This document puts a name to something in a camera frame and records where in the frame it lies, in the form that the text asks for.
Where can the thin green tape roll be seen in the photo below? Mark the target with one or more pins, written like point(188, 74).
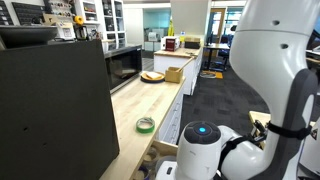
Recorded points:
point(139, 128)

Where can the small wooden box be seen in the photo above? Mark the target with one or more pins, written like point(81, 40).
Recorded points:
point(173, 76)

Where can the white island cabinet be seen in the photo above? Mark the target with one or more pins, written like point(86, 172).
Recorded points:
point(173, 63)

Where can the dark round plate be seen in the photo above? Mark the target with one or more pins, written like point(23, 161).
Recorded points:
point(143, 79)

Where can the light wooden board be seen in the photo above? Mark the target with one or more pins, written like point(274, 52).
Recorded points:
point(258, 116)

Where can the black microwave oven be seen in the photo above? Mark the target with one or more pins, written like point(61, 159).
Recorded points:
point(123, 66)

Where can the black coffee maker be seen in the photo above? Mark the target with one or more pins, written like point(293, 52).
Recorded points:
point(81, 32)

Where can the clear packing tape roll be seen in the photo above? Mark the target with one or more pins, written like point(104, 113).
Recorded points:
point(146, 156)

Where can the black box with cardboard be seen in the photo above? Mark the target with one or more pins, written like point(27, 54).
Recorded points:
point(192, 43)

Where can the large grey duct tape roll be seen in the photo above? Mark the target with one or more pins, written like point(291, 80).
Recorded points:
point(165, 158)

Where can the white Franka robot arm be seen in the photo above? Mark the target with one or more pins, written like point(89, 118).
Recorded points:
point(266, 66)

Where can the wooden drawer with white front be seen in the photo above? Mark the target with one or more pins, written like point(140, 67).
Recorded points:
point(166, 146)

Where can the dark grey rounded object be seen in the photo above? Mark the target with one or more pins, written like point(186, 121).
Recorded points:
point(26, 35)

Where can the dark office table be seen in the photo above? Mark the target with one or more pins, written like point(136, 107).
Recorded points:
point(216, 46)

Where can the black metal tool chest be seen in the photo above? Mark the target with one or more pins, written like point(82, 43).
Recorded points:
point(56, 110)

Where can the yellow round tool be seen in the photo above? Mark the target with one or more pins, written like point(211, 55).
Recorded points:
point(78, 20)

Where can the yellow floor sign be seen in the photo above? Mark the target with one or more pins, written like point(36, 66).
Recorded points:
point(170, 28)

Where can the black wall storage bins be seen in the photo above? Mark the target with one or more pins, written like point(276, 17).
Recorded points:
point(23, 11)

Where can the slice of bread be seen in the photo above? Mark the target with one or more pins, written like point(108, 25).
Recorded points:
point(153, 75)

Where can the black clamp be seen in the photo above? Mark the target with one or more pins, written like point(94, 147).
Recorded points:
point(260, 128)

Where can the blue tape roll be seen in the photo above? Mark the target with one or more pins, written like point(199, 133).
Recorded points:
point(141, 173)

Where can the white shelving cabinet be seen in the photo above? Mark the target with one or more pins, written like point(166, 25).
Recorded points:
point(100, 20)

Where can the red toaster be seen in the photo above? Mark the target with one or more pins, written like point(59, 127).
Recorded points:
point(171, 44)

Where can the orange floor mat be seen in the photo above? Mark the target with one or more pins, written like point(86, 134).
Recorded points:
point(218, 75)

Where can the wooden spoon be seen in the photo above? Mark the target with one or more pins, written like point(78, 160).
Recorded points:
point(185, 65)

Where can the white base cabinets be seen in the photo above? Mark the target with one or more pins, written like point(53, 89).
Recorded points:
point(173, 116)

